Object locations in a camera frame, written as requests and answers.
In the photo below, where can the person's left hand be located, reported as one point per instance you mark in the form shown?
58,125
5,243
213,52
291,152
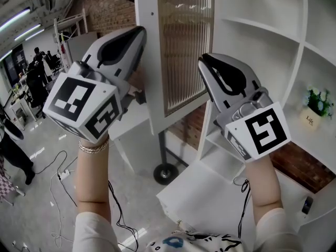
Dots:
137,81

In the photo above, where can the person's printed white shirt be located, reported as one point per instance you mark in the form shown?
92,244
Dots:
92,232

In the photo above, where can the small grey desk device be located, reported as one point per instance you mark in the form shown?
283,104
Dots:
307,205

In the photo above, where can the person's left forearm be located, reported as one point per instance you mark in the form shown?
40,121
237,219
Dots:
92,180

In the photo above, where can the white metal shelving frame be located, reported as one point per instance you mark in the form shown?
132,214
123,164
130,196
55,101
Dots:
69,30

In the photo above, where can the person's right forearm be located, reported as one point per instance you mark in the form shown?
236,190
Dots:
263,188

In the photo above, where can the black coat rack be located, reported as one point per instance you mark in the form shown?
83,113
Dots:
165,173

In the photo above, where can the white desk with hutch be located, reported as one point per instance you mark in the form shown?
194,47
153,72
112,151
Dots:
204,193

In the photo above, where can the white power strip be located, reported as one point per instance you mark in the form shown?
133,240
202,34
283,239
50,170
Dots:
64,174

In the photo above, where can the pink checkered cloth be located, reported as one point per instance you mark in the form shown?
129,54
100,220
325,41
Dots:
6,185

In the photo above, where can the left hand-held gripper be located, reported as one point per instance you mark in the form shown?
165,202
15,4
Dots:
78,106

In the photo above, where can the tube ceiling light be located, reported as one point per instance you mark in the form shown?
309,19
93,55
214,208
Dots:
14,20
27,31

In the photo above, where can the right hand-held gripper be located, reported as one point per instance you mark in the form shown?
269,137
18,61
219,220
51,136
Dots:
260,132

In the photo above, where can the potted flower plant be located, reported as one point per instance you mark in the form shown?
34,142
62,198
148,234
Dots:
316,106

